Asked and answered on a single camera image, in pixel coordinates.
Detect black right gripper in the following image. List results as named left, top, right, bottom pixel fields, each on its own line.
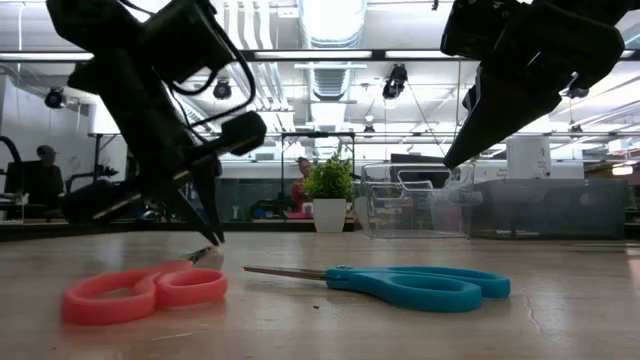
left=442, top=3, right=627, bottom=171

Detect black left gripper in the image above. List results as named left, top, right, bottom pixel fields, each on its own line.
left=62, top=49, right=269, bottom=247

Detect orange handled scissors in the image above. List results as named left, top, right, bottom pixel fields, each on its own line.
left=60, top=247, right=229, bottom=327

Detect blue handled scissors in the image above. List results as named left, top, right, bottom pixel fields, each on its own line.
left=243, top=264, right=512, bottom=315

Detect white box cabinet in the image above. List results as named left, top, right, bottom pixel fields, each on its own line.
left=506, top=136, right=553, bottom=182

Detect grey translucent plastic bin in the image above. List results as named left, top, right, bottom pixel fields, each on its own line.
left=469, top=178, right=627, bottom=242

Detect person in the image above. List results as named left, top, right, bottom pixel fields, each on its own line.
left=22, top=144, right=66, bottom=211
left=291, top=156, right=315, bottom=214

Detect clear plastic bin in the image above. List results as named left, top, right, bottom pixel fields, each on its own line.
left=351, top=162, right=479, bottom=240

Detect small potted green plant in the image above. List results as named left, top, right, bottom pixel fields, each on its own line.
left=302, top=149, right=354, bottom=235

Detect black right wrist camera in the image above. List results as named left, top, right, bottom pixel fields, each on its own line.
left=439, top=0, right=507, bottom=59

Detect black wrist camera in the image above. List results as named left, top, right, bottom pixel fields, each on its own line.
left=143, top=0, right=236, bottom=84
left=439, top=0, right=507, bottom=59

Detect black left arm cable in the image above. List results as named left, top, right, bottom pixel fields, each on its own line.
left=119, top=0, right=258, bottom=129

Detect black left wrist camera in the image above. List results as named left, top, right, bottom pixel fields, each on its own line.
left=143, top=0, right=236, bottom=84

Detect black aluminium rig frame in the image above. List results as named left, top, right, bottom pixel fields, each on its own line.
left=0, top=218, right=361, bottom=242

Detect silver ventilation duct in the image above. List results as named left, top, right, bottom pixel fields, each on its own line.
left=298, top=0, right=370, bottom=50

